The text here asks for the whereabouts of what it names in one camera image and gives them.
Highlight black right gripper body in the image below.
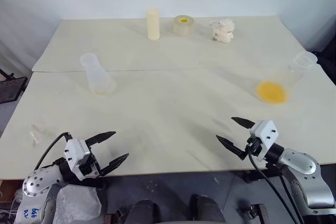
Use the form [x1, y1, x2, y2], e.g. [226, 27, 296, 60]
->
[245, 135, 264, 161]

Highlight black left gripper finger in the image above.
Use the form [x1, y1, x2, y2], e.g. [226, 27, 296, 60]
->
[99, 153, 130, 177]
[85, 131, 117, 147]

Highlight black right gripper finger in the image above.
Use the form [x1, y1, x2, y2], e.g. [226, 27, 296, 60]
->
[215, 134, 248, 162]
[230, 116, 256, 131]

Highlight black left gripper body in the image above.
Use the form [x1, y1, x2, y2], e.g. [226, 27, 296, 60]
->
[78, 152, 102, 182]

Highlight clear flask with orange liquid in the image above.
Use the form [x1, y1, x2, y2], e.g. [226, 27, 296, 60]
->
[255, 50, 318, 105]

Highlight crumpled grey plastic wrap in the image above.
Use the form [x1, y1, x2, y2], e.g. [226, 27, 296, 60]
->
[56, 184, 102, 224]

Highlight dark rounded shape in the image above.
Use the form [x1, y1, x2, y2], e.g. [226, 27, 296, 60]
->
[190, 194, 227, 224]
[128, 199, 159, 224]

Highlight black mesh basket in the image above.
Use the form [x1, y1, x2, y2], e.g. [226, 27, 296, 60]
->
[0, 68, 28, 104]

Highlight clear tape roll yellow core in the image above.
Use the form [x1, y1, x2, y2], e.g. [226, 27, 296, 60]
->
[172, 15, 196, 37]

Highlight cream cylindrical container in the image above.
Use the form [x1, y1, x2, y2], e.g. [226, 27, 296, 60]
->
[145, 7, 161, 41]

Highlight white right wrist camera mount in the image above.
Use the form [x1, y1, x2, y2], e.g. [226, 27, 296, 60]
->
[249, 120, 279, 162]

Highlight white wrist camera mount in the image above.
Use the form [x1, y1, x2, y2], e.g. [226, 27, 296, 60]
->
[249, 120, 279, 162]
[64, 137, 91, 180]

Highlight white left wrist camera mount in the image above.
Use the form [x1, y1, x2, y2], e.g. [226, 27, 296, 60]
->
[64, 137, 91, 180]

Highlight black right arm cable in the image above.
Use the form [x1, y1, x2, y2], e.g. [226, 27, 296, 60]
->
[278, 173, 307, 224]
[246, 144, 303, 224]

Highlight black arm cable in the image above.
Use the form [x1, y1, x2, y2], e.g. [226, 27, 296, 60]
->
[246, 144, 303, 224]
[33, 132, 73, 173]
[278, 173, 307, 224]

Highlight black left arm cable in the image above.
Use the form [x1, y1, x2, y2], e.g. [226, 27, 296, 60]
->
[33, 132, 73, 173]

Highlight white thin cables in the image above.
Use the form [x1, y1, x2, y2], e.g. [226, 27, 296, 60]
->
[0, 189, 23, 218]

